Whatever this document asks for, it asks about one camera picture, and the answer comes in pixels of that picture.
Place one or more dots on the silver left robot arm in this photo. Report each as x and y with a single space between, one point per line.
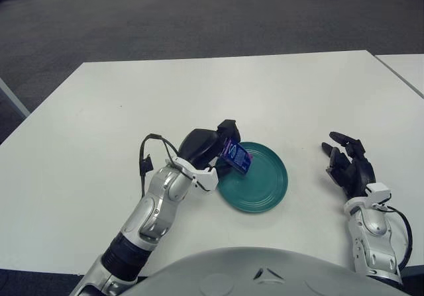
149 216

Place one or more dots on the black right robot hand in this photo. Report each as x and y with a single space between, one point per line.
356 171

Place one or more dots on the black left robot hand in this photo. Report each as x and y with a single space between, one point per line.
198 147

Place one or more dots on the blue gum pack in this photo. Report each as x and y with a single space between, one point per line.
236 157

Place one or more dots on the teal round plate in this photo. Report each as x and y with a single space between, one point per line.
261 180

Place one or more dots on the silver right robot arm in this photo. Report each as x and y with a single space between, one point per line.
374 236

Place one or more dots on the adjacent white table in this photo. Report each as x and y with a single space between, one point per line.
409 69

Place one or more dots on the grey robot torso shell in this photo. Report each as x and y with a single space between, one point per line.
258 276

